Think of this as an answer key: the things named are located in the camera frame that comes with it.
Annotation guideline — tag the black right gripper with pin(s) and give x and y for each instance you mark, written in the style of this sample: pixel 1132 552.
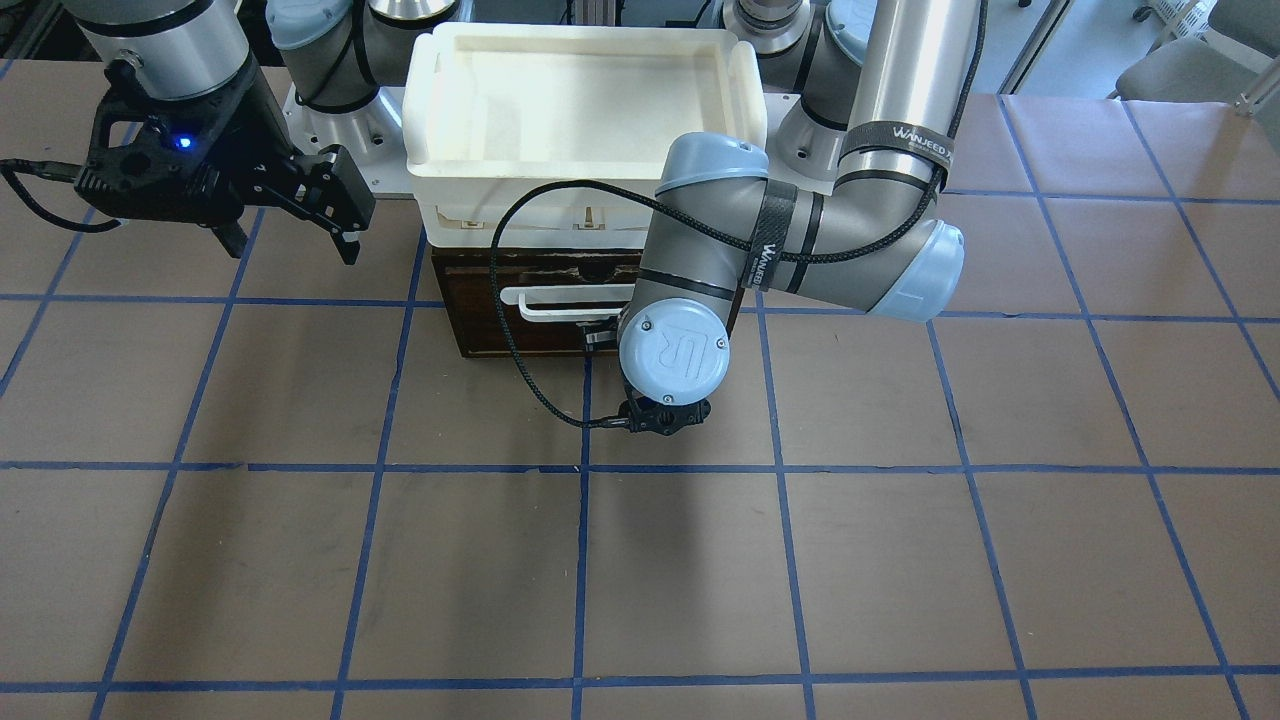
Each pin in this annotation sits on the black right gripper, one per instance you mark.
pixel 262 118

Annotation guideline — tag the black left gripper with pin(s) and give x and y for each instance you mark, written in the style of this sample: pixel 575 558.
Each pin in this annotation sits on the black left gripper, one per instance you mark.
pixel 598 335

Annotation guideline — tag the white drawer handle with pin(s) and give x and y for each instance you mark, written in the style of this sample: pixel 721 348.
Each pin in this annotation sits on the white drawer handle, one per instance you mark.
pixel 567 303

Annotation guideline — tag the light wooden drawer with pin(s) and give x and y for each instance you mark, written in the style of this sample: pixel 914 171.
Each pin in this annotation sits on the light wooden drawer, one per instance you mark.
pixel 477 332

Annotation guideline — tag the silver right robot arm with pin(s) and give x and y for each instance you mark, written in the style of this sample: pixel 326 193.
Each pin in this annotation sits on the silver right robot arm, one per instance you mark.
pixel 340 54

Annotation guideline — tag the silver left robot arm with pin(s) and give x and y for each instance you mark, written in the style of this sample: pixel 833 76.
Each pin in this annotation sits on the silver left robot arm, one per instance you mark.
pixel 878 118

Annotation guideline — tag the dark brown wooden cabinet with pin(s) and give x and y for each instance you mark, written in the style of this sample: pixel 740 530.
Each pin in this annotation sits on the dark brown wooden cabinet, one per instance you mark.
pixel 463 274

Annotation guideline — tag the white plastic tray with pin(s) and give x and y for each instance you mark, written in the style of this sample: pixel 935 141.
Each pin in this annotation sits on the white plastic tray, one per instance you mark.
pixel 463 60

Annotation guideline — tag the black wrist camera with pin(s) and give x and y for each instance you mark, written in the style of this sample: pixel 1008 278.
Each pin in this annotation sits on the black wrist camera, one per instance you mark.
pixel 643 414

